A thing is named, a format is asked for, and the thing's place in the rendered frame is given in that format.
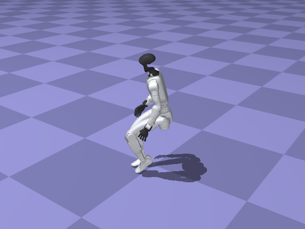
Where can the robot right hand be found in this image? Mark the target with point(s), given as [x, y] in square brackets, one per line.
[138, 110]

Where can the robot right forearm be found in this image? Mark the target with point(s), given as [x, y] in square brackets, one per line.
[149, 100]

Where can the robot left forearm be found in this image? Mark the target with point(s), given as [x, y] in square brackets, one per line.
[153, 117]

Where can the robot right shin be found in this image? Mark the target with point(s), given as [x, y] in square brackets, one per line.
[141, 142]

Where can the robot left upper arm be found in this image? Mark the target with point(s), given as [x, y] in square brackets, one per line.
[154, 90]

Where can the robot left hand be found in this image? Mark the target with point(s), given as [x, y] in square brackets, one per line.
[144, 133]

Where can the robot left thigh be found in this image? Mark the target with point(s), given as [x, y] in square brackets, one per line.
[162, 121]

